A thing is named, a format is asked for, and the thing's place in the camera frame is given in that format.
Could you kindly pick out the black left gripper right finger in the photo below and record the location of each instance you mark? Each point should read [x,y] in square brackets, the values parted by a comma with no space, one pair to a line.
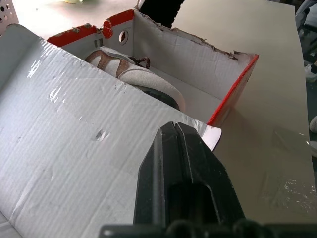
[205,168]

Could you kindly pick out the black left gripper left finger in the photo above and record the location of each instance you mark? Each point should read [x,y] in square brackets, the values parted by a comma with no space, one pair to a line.
[151,178]

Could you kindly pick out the red and white cardboard shoebox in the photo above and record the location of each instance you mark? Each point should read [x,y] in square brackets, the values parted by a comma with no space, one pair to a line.
[74,138]

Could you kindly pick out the white and brown sneaker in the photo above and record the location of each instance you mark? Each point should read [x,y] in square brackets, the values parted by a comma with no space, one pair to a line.
[146,74]

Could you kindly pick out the white shoe of bystander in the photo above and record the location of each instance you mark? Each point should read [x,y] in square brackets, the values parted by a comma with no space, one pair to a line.
[311,72]

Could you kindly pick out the person in dark clothes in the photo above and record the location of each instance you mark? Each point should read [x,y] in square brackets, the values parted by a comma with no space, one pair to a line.
[158,11]

